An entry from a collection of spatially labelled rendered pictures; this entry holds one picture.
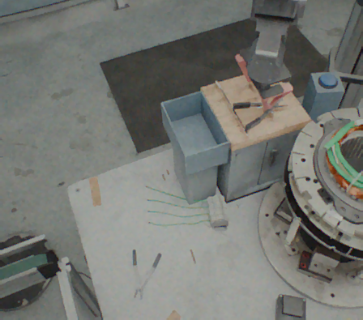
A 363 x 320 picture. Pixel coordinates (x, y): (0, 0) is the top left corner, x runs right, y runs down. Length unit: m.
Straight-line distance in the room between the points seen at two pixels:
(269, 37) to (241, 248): 0.60
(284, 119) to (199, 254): 0.41
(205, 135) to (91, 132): 1.38
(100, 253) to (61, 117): 1.43
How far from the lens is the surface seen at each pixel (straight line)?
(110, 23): 3.00
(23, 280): 1.24
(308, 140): 0.93
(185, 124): 1.07
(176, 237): 1.14
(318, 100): 1.14
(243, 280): 1.10
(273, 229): 1.14
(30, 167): 2.32
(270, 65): 0.72
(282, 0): 0.72
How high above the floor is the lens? 1.83
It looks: 54 degrees down
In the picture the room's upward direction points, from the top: 3 degrees counter-clockwise
